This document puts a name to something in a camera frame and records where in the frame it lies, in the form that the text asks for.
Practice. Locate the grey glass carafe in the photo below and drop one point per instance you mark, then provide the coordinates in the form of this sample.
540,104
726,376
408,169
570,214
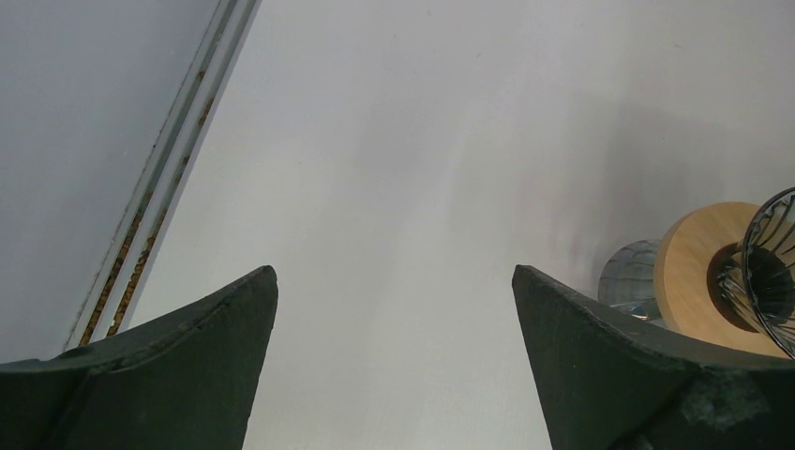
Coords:
626,281

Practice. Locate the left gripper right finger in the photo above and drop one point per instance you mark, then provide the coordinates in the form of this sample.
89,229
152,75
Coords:
606,380

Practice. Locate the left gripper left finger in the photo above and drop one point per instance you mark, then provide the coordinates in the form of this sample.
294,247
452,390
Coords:
186,380

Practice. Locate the grey ribbed dripper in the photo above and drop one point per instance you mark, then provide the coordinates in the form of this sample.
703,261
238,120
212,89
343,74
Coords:
756,280

